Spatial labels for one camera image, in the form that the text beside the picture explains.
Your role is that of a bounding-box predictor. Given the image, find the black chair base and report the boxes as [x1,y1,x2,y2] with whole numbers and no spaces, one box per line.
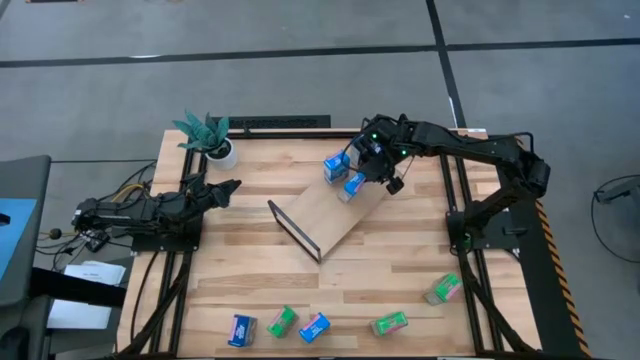
[0,324,31,360]

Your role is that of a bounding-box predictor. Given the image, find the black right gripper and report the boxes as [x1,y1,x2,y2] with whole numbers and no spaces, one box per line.
[353,128,396,186]

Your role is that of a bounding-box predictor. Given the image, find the wooden shelf with black frame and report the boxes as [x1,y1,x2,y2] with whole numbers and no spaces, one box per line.
[266,149,399,265]

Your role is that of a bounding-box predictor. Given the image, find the black grille panel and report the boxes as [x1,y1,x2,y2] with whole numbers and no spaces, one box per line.
[212,114,332,130]

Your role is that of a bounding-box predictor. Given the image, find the grey cart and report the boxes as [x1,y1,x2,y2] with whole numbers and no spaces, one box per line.
[0,154,54,360]

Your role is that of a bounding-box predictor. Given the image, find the black floor cable loop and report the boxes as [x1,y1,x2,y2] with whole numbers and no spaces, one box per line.
[589,177,640,265]

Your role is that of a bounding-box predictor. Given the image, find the white paper sheets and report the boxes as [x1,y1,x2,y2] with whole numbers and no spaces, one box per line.
[46,259,127,331]

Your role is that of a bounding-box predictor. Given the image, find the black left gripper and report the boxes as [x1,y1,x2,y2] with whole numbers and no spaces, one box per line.
[197,178,243,211]

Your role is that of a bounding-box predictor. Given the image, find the black platform with hazard stripe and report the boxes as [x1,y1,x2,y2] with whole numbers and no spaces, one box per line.
[487,132,594,359]

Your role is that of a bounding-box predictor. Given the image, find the green cereal box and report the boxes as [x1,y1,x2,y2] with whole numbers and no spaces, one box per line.
[423,272,464,307]
[369,310,410,337]
[265,304,300,340]

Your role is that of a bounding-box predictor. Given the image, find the small black controller box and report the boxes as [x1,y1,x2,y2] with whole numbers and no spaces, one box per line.
[83,229,111,253]

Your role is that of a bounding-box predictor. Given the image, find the light blue Rice Krispies box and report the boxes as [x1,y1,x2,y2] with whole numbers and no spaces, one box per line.
[337,171,369,205]
[322,149,352,186]
[298,311,332,345]

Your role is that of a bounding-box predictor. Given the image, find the yellow cable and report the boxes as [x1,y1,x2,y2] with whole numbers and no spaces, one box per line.
[110,183,147,202]

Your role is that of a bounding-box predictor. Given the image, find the artificial plant in white pot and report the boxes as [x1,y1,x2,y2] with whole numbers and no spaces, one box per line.
[172,109,240,171]

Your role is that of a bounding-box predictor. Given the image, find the long black cable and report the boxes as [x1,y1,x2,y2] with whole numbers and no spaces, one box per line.
[129,249,154,346]

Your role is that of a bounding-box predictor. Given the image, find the black metal table frame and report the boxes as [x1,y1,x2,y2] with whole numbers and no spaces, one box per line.
[117,127,544,359]

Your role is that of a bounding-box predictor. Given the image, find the grey metal stand leg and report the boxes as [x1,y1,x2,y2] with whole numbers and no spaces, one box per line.
[593,175,640,205]

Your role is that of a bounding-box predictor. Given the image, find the blue panel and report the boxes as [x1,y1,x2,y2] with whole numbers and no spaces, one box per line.
[0,198,39,282]

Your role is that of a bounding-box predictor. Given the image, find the black bar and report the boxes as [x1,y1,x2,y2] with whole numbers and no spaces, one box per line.
[29,266,127,308]

